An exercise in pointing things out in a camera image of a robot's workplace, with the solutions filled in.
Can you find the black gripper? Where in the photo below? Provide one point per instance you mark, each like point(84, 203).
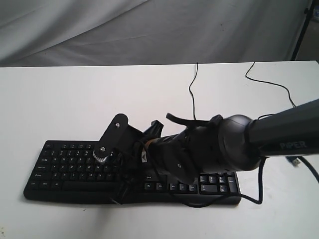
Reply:
point(120, 146)

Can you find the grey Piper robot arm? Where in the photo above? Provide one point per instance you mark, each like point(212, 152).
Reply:
point(236, 143)

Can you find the white backdrop cloth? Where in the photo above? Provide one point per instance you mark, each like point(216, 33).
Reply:
point(147, 32)

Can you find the black acer keyboard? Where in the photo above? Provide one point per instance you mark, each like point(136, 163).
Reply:
point(66, 172)

